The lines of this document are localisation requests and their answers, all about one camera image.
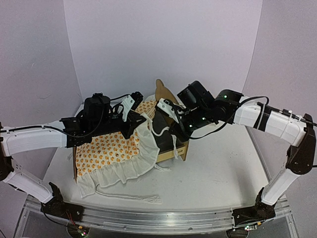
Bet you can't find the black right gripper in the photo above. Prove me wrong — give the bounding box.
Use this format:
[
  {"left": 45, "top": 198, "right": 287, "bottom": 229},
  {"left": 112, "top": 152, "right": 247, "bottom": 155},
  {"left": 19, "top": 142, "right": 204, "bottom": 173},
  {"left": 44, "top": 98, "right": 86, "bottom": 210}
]
[{"left": 168, "top": 107, "right": 211, "bottom": 143}]

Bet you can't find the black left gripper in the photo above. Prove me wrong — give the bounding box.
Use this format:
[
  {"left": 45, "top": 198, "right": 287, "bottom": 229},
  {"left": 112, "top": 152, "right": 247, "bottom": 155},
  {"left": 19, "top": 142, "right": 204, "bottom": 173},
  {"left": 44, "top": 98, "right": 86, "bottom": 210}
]
[{"left": 90, "top": 111, "right": 146, "bottom": 140}]

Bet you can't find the wooden pet bed frame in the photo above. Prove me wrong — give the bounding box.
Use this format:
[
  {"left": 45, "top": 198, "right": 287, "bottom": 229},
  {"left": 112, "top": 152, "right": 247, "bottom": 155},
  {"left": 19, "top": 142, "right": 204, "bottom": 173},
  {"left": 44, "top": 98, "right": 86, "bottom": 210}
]
[{"left": 73, "top": 79, "right": 189, "bottom": 188}]

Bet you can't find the duck print mattress cushion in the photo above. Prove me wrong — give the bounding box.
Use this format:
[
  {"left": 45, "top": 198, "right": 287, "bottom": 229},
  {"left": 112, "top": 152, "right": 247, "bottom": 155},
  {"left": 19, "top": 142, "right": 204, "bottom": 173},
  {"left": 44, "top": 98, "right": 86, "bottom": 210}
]
[{"left": 73, "top": 96, "right": 169, "bottom": 204}]

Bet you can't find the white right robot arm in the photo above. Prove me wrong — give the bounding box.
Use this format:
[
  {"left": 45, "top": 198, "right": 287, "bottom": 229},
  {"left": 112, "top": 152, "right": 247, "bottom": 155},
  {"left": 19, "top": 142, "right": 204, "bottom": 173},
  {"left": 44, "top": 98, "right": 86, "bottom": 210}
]
[{"left": 170, "top": 81, "right": 316, "bottom": 220}]

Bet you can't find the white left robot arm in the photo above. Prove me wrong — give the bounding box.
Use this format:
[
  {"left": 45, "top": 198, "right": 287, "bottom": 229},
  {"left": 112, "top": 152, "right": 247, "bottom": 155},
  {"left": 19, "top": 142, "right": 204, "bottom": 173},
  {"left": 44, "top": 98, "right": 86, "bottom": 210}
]
[{"left": 0, "top": 92, "right": 145, "bottom": 217}]

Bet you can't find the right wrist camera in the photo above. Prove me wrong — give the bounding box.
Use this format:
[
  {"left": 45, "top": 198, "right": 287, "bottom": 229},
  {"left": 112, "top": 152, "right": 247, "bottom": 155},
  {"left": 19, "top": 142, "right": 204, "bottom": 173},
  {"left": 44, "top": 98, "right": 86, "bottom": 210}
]
[{"left": 157, "top": 98, "right": 183, "bottom": 123}]

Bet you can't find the aluminium front rail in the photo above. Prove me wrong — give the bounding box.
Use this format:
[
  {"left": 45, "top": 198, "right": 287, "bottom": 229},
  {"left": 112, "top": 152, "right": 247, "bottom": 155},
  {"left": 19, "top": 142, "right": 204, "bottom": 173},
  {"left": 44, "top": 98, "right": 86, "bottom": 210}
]
[{"left": 25, "top": 197, "right": 291, "bottom": 235}]

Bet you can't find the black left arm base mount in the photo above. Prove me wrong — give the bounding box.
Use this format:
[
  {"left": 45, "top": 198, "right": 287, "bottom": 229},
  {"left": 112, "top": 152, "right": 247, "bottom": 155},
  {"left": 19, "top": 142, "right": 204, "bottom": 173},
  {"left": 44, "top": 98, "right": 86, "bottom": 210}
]
[{"left": 41, "top": 182, "right": 84, "bottom": 222}]

